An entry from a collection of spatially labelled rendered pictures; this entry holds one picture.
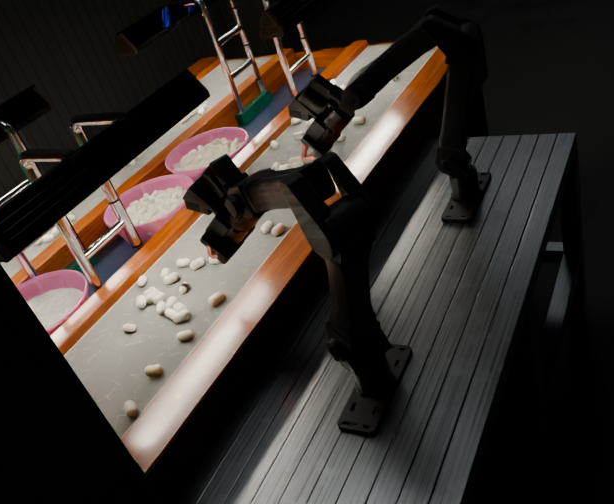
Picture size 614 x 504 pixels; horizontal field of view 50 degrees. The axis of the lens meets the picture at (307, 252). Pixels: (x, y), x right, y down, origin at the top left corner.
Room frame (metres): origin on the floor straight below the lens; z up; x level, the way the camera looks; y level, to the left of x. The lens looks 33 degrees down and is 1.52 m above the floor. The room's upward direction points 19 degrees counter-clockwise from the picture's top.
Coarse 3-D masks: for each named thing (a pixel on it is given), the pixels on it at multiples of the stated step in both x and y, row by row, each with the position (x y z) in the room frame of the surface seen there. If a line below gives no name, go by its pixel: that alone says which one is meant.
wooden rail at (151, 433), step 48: (480, 48) 2.08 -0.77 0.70; (432, 96) 1.73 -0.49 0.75; (384, 144) 1.51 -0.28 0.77; (336, 192) 1.36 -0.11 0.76; (384, 192) 1.42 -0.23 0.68; (288, 240) 1.22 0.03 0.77; (288, 288) 1.07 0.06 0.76; (240, 336) 0.96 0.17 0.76; (288, 336) 1.03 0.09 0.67; (192, 384) 0.88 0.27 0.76; (240, 384) 0.90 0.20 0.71; (144, 432) 0.80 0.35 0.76; (192, 432) 0.80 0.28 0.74
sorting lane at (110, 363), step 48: (384, 48) 2.28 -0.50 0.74; (384, 96) 1.87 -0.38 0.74; (288, 144) 1.77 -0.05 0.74; (336, 144) 1.66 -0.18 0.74; (192, 240) 1.41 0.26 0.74; (144, 288) 1.28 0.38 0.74; (192, 288) 1.21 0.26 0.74; (240, 288) 1.15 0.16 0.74; (96, 336) 1.16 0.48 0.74; (144, 336) 1.10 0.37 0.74; (96, 384) 1.00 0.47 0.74; (144, 384) 0.95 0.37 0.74
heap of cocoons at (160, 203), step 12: (156, 192) 1.75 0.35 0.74; (168, 192) 1.72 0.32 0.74; (180, 192) 1.70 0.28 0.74; (132, 204) 1.73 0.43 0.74; (144, 204) 1.70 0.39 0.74; (156, 204) 1.69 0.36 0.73; (168, 204) 1.65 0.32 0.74; (180, 204) 1.65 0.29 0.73; (132, 216) 1.65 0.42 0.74; (144, 216) 1.62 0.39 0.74; (156, 216) 1.60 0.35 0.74; (156, 228) 1.55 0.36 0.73
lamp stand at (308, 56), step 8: (264, 0) 2.06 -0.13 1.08; (264, 8) 2.06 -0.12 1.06; (304, 32) 2.17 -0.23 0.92; (280, 40) 2.06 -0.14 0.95; (304, 40) 2.17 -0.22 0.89; (280, 48) 2.06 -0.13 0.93; (304, 48) 2.18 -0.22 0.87; (280, 56) 2.06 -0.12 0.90; (304, 56) 2.15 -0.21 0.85; (312, 56) 2.18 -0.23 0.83; (288, 64) 2.07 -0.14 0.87; (296, 64) 2.10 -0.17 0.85; (312, 64) 2.17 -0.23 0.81; (288, 72) 2.06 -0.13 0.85; (312, 72) 2.17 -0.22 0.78; (288, 80) 2.06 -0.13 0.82; (288, 88) 2.07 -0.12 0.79
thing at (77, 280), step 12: (36, 276) 1.45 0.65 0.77; (48, 276) 1.44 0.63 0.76; (60, 276) 1.43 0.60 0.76; (72, 276) 1.41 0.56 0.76; (84, 276) 1.37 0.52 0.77; (24, 288) 1.43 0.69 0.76; (36, 288) 1.44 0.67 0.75; (48, 288) 1.44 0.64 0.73; (84, 288) 1.37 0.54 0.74; (84, 300) 1.29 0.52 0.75; (72, 312) 1.24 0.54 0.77; (60, 324) 1.22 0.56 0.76
